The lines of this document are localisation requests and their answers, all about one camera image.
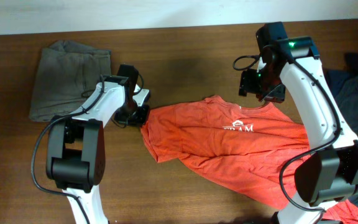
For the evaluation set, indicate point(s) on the orange t-shirt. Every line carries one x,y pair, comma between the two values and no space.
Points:
242,149

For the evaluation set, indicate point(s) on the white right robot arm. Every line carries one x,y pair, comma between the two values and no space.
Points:
329,172

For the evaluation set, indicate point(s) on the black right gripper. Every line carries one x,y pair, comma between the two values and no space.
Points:
248,84

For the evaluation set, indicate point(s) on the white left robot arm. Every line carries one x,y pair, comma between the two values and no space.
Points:
76,150

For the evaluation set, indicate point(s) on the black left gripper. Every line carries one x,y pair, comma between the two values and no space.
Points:
140,120

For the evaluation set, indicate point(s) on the folded grey pants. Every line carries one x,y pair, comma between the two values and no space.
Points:
68,72

